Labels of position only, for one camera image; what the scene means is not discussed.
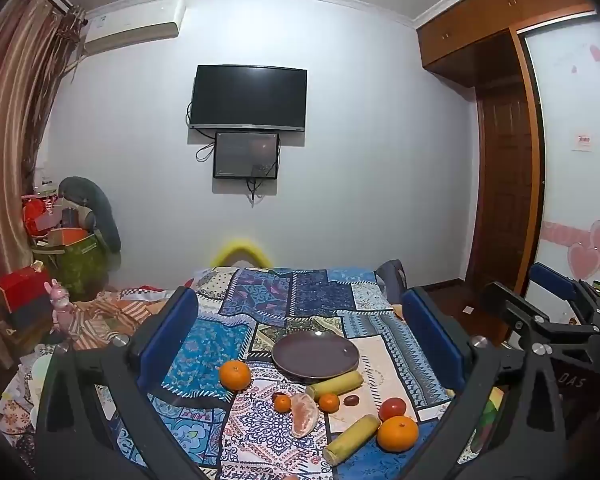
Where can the dark purple plate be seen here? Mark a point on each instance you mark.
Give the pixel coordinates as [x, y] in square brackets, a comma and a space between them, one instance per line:
[315, 357]

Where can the orange striped bedsheet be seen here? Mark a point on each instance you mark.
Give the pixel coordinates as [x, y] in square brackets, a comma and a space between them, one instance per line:
[110, 315]

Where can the large orange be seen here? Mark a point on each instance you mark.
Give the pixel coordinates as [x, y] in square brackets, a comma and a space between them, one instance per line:
[235, 376]
[397, 435]

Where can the yellow curved chair back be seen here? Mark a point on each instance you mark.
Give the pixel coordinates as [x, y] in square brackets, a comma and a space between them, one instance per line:
[240, 249]

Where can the pink plush toy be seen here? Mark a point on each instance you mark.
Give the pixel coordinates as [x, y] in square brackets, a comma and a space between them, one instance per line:
[64, 312]

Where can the white paper notice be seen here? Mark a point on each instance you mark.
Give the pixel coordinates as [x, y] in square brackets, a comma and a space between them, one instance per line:
[584, 140]

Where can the blue patchwork blanket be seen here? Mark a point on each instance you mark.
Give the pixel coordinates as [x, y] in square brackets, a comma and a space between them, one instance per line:
[300, 300]

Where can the red date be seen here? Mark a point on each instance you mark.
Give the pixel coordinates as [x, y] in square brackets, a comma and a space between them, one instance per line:
[351, 400]

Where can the black wall television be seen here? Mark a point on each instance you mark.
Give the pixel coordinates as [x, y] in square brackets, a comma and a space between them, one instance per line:
[250, 97]

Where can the striped brown curtain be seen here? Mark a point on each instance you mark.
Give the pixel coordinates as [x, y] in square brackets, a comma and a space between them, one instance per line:
[10, 135]

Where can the small orange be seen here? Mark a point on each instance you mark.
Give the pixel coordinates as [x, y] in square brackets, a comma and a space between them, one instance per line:
[329, 403]
[282, 403]

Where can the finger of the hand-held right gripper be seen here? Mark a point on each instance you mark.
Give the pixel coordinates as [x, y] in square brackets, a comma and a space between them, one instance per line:
[510, 305]
[555, 280]

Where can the yellow corn cob piece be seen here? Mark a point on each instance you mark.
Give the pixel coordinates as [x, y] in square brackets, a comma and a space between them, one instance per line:
[335, 385]
[352, 439]

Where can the red box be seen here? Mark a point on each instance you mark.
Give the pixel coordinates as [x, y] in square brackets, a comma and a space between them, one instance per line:
[22, 287]

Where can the white sliding wardrobe door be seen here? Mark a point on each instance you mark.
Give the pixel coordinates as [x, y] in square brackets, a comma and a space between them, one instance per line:
[570, 200]

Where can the red tomato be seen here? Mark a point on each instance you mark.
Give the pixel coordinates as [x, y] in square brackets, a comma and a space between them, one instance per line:
[392, 408]

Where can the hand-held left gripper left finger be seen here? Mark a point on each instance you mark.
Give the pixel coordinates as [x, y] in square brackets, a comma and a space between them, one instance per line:
[172, 330]

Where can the small black wall monitor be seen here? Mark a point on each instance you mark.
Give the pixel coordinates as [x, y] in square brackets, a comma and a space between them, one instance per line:
[245, 155]

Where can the peeled citrus segment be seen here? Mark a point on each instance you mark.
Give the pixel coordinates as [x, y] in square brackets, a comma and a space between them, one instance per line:
[302, 415]

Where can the wooden overhead cabinet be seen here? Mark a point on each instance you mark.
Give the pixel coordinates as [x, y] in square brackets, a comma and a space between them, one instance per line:
[490, 15]

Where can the red bag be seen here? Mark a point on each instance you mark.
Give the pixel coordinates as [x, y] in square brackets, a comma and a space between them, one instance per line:
[37, 215]

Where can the floral white cloth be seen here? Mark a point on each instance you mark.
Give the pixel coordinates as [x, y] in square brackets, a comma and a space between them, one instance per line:
[20, 410]

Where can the white air conditioner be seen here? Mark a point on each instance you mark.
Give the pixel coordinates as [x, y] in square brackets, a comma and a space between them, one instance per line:
[130, 27]

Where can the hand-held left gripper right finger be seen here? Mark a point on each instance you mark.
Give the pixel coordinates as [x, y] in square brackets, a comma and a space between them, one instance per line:
[430, 340]

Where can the dark blue cushion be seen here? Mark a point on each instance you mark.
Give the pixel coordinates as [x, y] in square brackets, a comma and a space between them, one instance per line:
[392, 280]

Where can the green cardboard box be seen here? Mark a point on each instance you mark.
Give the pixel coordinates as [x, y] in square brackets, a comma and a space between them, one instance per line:
[80, 265]

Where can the wooden door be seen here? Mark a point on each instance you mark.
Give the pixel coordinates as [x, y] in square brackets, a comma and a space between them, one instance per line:
[505, 185]

